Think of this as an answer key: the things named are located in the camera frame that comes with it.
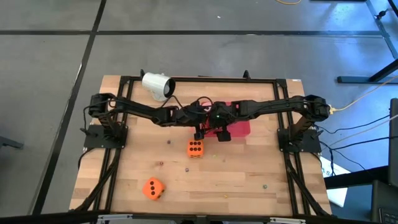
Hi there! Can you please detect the black T-shaped desk leg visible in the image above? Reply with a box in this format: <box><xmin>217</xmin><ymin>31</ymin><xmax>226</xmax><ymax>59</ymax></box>
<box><xmin>337</xmin><ymin>58</ymin><xmax>398</xmax><ymax>84</ymax></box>

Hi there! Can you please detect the black floor cable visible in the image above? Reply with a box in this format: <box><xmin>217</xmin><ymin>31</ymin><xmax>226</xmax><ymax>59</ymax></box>
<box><xmin>313</xmin><ymin>114</ymin><xmax>398</xmax><ymax>133</ymax></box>
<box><xmin>318</xmin><ymin>135</ymin><xmax>398</xmax><ymax>151</ymax></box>

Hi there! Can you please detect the dark chair base leg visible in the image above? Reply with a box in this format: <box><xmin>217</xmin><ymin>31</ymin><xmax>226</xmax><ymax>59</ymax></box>
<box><xmin>0</xmin><ymin>135</ymin><xmax>24</xmax><ymax>149</ymax></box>

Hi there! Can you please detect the translucent pink plastic bin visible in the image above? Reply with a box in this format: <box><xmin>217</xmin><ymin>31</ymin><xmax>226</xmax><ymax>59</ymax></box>
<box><xmin>200</xmin><ymin>101</ymin><xmax>251</xmax><ymax>138</ymax></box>

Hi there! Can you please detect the black desk foot bar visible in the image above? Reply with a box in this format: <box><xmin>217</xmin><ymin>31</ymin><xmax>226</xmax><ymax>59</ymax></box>
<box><xmin>323</xmin><ymin>166</ymin><xmax>389</xmax><ymax>190</ymax></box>

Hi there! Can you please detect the orange foam die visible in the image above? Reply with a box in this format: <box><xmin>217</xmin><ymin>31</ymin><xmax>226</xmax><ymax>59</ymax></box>
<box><xmin>142</xmin><ymin>177</ymin><xmax>167</xmax><ymax>202</ymax></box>
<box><xmin>186</xmin><ymin>139</ymin><xmax>205</xmax><ymax>159</ymax></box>

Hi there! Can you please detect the black cabinet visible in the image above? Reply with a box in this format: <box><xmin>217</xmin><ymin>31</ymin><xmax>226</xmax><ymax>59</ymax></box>
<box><xmin>388</xmin><ymin>98</ymin><xmax>398</xmax><ymax>187</ymax></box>

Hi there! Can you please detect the yellow floor cable with plug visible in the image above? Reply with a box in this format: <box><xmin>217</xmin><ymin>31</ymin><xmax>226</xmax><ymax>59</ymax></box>
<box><xmin>328</xmin><ymin>74</ymin><xmax>398</xmax><ymax>114</ymax></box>

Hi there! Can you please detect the black aluminium table frame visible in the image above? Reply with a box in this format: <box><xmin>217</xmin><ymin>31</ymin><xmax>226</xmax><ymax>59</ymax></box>
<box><xmin>70</xmin><ymin>70</ymin><xmax>332</xmax><ymax>218</ymax></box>

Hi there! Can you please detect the black crossbeam with silver brackets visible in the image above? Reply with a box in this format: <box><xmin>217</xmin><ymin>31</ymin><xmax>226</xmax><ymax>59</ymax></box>
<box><xmin>0</xmin><ymin>210</ymin><xmax>398</xmax><ymax>224</ymax></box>

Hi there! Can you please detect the black equipment box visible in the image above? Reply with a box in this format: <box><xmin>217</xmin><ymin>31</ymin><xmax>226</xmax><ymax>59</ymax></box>
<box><xmin>371</xmin><ymin>179</ymin><xmax>398</xmax><ymax>224</ymax></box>

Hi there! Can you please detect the grey metal floor rail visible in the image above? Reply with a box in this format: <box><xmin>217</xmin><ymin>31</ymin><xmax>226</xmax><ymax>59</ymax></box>
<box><xmin>365</xmin><ymin>0</ymin><xmax>398</xmax><ymax>60</ymax></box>

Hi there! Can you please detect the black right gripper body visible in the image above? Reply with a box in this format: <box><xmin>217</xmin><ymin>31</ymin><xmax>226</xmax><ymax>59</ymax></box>
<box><xmin>210</xmin><ymin>101</ymin><xmax>242</xmax><ymax>129</ymax></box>

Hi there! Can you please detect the white cylindrical projector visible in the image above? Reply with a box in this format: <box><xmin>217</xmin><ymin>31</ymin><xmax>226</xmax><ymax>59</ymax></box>
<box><xmin>141</xmin><ymin>72</ymin><xmax>177</xmax><ymax>103</ymax></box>

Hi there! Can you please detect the white paper sheet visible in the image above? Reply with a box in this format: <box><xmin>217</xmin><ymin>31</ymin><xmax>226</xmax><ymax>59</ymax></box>
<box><xmin>319</xmin><ymin>155</ymin><xmax>348</xmax><ymax>208</ymax></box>

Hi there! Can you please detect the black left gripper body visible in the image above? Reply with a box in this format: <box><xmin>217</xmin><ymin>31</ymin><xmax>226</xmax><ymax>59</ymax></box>
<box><xmin>178</xmin><ymin>98</ymin><xmax>215</xmax><ymax>127</ymax></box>

